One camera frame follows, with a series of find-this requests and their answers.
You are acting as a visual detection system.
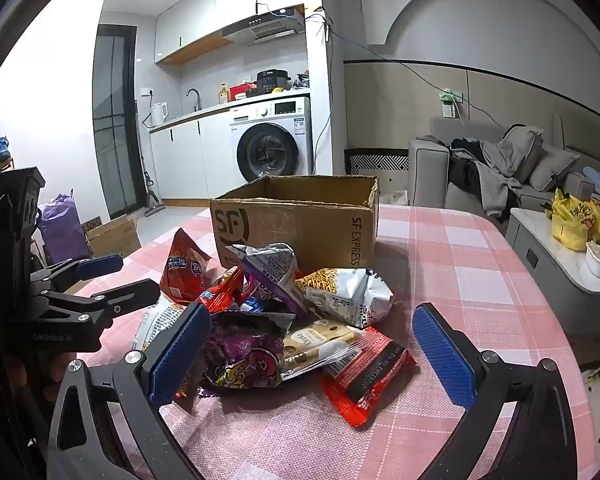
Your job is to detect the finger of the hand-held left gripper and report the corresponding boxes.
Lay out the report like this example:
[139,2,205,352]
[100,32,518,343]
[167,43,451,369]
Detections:
[42,279,161,323]
[30,254,124,293]

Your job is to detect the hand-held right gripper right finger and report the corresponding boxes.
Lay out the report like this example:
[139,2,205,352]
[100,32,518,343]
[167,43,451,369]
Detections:
[412,302,583,480]

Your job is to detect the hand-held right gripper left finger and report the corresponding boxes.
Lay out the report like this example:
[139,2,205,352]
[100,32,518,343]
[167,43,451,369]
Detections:
[47,301,213,480]

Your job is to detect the white snack packet red edge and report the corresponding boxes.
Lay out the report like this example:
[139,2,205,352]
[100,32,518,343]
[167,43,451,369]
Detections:
[132,294,186,353]

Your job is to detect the red chip bag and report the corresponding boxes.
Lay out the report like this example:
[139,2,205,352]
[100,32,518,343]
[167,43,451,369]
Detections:
[159,228,213,305]

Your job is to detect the purple cartoon snack bag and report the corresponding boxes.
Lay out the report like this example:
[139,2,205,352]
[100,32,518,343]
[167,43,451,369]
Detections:
[180,310,297,397]

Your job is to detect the small red snack packet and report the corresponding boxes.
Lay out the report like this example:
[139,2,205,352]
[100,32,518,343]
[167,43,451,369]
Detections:
[196,266,246,317]

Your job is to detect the red packet black label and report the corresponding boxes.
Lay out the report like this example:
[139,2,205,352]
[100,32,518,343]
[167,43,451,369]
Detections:
[321,327,418,428]

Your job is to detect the white noodle snack bag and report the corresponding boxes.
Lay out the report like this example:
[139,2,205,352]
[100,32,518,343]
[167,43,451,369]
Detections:
[295,267,396,330]

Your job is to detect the silver purple snack bag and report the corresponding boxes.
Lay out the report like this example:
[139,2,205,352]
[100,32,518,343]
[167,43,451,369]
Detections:
[226,242,311,316]

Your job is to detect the beige cookie packet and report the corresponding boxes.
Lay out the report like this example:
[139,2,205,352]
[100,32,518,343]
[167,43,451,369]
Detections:
[280,324,366,381]

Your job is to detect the brown cardboard box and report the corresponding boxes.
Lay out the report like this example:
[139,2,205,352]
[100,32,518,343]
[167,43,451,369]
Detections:
[210,174,381,272]

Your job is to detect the person's left hand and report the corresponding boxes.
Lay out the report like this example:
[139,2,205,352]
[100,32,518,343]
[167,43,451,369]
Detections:
[10,352,78,396]

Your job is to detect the printed cardboard box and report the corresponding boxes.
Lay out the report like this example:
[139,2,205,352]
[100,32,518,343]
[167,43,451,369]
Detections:
[82,214,142,260]

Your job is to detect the stick vacuum cleaner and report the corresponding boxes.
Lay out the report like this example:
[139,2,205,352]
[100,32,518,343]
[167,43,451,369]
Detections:
[139,105,167,218]

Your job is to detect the pink plaid tablecloth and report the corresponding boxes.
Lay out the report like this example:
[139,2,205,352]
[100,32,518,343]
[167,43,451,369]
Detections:
[75,202,583,480]

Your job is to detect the white coffee table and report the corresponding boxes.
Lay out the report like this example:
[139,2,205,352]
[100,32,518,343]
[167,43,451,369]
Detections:
[505,207,600,356]

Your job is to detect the white base cabinets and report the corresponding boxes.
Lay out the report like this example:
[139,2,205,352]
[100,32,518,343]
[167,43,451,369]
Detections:
[149,110,241,207]

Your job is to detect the black glass door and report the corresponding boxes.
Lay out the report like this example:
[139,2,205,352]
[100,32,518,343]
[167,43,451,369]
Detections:
[92,25,146,220]

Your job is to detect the grey sofa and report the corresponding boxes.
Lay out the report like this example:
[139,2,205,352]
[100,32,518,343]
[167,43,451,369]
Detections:
[407,116,600,241]

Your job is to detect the grey hooded garment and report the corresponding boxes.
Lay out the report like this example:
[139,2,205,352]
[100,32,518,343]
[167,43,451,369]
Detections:
[472,125,543,220]

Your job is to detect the yellow plastic bag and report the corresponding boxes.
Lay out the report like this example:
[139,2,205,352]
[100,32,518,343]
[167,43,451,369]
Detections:
[550,189,600,252]

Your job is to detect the black garment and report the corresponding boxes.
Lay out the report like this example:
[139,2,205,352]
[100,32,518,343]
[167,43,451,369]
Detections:
[450,137,487,197]

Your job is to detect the white washing machine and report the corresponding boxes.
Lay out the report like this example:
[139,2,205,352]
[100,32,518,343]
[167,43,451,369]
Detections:
[229,96,315,183]

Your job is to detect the black white patterned box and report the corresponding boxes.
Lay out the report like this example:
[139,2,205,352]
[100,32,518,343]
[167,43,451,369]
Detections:
[345,147,411,196]

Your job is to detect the grey pillow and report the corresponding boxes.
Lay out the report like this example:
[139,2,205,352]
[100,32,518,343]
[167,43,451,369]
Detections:
[527,144,581,192]

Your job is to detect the black pressure cooker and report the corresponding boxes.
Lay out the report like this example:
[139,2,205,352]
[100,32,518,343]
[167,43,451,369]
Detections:
[256,70,292,95]

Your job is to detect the steel range hood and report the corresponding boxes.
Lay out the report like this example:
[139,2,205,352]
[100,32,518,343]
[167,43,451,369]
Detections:
[222,4,306,47]

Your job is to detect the wall socket with green plug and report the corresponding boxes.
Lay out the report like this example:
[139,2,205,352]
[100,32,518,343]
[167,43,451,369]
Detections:
[439,87,465,120]

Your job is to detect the white wall cabinets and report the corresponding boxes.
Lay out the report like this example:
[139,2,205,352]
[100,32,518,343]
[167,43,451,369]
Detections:
[154,0,321,66]

